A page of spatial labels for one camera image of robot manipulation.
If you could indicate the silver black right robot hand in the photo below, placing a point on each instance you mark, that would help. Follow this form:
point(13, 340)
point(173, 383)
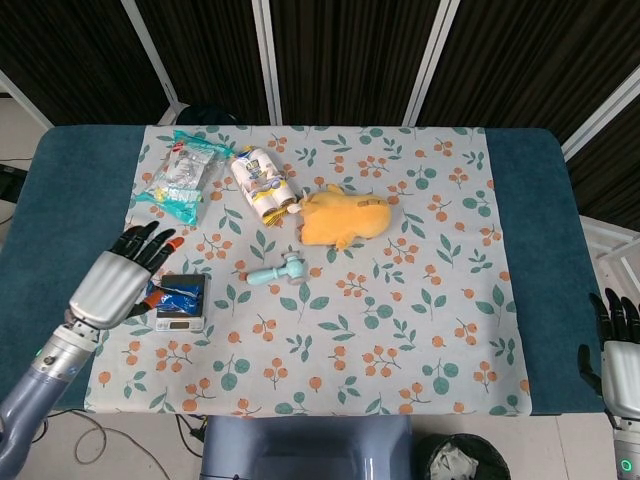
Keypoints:
point(622, 365)

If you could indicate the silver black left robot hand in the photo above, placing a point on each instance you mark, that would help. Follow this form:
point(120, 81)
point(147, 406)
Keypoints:
point(107, 287)

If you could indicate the blue foil snack packet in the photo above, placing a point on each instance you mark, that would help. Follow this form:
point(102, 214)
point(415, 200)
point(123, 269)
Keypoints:
point(182, 300)

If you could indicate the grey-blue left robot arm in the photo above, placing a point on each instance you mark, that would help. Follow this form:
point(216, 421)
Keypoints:
point(45, 375)

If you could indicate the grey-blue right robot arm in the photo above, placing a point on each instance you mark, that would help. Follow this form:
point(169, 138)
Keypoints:
point(627, 450)

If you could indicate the silver digital kitchen scale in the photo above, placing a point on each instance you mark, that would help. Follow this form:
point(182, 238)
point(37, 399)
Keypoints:
point(180, 325)

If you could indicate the teal clear plastic snack bag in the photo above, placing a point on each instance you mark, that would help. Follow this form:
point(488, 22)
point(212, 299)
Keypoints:
point(180, 170)

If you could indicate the light blue toy hammer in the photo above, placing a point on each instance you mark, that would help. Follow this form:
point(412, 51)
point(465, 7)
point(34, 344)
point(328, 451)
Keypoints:
point(265, 276)

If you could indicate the black trash bin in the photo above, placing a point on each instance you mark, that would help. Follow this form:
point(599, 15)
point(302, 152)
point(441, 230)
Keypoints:
point(465, 457)

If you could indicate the white rolls pack, yellow label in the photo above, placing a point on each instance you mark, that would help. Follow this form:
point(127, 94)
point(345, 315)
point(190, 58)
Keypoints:
point(257, 180)

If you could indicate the dark object behind table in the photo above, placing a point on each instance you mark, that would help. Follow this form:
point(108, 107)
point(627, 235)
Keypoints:
point(210, 114)

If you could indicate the floral leaf and berry tablecloth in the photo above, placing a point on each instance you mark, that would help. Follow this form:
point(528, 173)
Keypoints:
point(350, 325)

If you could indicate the blue-grey robot torso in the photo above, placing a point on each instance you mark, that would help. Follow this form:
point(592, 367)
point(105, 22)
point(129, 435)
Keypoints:
point(300, 445)

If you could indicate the yellow plush toy animal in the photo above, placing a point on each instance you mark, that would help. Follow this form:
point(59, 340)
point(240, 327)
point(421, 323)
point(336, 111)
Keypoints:
point(350, 220)

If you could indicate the white partition frame post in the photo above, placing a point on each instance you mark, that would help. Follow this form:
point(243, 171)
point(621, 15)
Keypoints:
point(430, 65)
point(270, 60)
point(152, 65)
point(22, 97)
point(600, 107)

